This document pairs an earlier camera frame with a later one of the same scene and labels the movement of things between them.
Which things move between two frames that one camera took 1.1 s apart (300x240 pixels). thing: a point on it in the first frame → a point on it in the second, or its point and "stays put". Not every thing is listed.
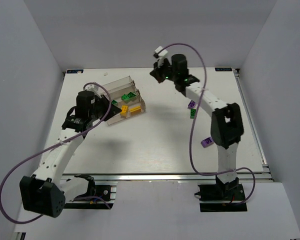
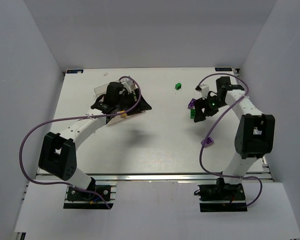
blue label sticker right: x=223 y=69 stays put
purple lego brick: x=191 y=104 stays put
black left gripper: x=106 y=106 → x=129 y=100
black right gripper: x=161 y=72 → x=205 y=107
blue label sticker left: x=74 y=71 stays put
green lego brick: x=193 y=112 stays put
